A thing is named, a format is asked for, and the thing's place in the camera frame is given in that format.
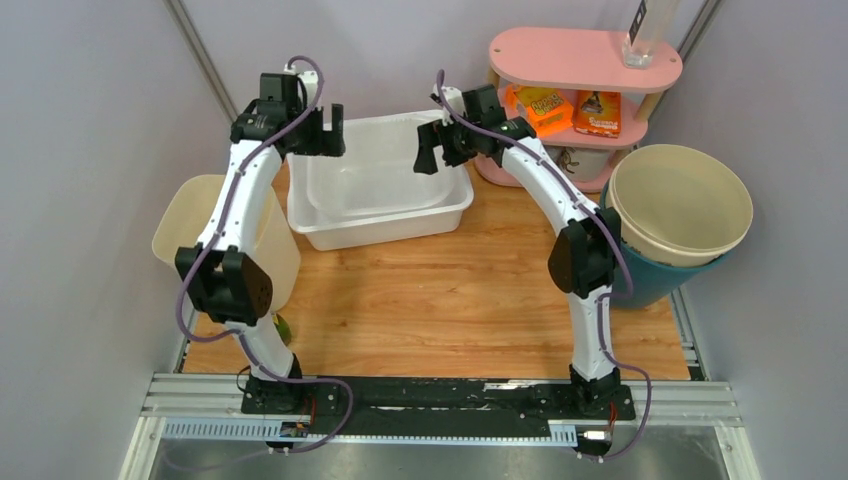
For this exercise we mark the green glass bottle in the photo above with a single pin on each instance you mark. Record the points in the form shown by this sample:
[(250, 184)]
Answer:
[(283, 329)]

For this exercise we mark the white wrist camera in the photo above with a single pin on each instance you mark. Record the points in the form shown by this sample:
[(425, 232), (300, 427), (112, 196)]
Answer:
[(451, 102), (309, 84)]

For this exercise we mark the white plastic tub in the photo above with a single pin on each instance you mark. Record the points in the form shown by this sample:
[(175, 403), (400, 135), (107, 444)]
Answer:
[(371, 194)]

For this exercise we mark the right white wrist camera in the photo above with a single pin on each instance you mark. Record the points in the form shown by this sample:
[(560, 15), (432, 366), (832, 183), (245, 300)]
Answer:
[(451, 102)]

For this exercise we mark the aluminium frame rail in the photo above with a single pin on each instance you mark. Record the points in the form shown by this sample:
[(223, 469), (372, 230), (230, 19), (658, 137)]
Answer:
[(191, 427)]

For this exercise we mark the orange snack box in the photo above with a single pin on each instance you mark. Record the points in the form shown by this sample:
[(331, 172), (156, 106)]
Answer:
[(547, 110), (598, 113)]

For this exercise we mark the pink three-tier shelf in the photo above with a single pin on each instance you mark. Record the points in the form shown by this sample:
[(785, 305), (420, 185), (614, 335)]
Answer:
[(579, 59)]

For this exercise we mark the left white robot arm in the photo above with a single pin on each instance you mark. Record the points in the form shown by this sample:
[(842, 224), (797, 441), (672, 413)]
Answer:
[(242, 268)]

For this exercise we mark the cream round bucket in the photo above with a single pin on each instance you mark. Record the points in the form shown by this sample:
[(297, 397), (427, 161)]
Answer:
[(674, 171)]

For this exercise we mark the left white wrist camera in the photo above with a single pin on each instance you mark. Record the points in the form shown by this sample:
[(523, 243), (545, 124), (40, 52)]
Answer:
[(309, 84)]

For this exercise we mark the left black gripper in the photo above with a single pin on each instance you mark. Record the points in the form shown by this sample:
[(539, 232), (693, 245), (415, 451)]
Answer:
[(328, 143)]

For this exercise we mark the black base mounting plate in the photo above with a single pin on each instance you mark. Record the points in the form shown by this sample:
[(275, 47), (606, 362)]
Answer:
[(325, 397)]

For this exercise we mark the orange snack box left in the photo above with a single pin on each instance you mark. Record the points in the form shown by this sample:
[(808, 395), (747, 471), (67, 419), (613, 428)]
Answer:
[(547, 110)]

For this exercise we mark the orange snack box right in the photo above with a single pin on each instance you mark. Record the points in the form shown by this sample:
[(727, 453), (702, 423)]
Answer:
[(598, 113)]

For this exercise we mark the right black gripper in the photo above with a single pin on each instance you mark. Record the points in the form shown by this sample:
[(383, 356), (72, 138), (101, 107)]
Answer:
[(430, 135)]

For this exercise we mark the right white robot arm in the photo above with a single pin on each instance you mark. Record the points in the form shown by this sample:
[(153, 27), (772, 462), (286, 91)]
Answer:
[(586, 252)]

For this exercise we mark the clear glass vase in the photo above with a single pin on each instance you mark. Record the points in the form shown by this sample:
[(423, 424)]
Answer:
[(647, 30)]

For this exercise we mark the cream rectangular bin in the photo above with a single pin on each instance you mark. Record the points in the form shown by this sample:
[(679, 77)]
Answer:
[(189, 212)]

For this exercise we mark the teal round bucket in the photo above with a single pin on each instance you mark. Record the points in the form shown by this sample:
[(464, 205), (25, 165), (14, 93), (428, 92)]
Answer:
[(652, 281)]

